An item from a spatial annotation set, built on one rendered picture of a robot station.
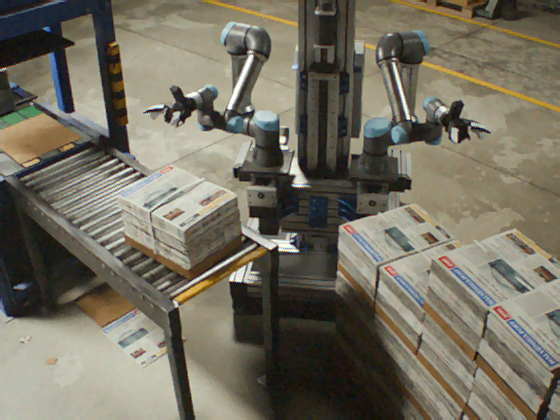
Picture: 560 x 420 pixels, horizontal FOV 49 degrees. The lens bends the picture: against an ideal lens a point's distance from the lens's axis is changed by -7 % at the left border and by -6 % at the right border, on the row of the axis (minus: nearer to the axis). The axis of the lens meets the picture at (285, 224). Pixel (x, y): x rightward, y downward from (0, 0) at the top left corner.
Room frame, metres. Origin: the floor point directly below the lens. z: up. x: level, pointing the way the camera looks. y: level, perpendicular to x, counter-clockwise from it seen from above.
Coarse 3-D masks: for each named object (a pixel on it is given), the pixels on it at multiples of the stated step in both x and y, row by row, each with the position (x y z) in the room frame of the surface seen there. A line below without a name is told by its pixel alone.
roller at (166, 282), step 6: (168, 276) 1.86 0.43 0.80; (174, 276) 1.87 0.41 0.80; (180, 276) 1.88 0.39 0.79; (156, 282) 1.83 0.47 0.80; (162, 282) 1.83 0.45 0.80; (168, 282) 1.84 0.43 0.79; (174, 282) 1.85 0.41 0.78; (156, 288) 1.80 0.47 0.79; (162, 288) 1.81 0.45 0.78; (168, 288) 1.83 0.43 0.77
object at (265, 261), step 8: (96, 144) 2.92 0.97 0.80; (104, 144) 2.92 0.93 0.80; (112, 152) 2.83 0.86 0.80; (120, 152) 2.82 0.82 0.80; (120, 160) 2.75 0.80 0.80; (128, 160) 2.74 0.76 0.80; (136, 168) 2.66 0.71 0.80; (144, 168) 2.66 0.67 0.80; (144, 176) 2.60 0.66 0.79; (248, 232) 2.14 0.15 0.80; (256, 232) 2.14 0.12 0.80; (248, 240) 2.11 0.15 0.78; (256, 240) 2.08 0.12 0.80; (264, 240) 2.08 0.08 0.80; (272, 248) 2.03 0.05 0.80; (264, 256) 2.04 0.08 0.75; (272, 256) 2.03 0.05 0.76; (256, 264) 2.08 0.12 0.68; (264, 264) 2.05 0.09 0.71; (272, 264) 2.03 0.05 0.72; (272, 272) 2.03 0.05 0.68
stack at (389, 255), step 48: (384, 240) 2.04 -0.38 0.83; (432, 240) 2.03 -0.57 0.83; (336, 288) 2.13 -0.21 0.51; (384, 288) 1.85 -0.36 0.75; (336, 336) 2.13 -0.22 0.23; (384, 336) 1.80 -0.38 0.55; (432, 336) 1.57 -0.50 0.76; (384, 384) 1.77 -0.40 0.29; (432, 384) 1.52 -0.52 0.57; (480, 384) 1.33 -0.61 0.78
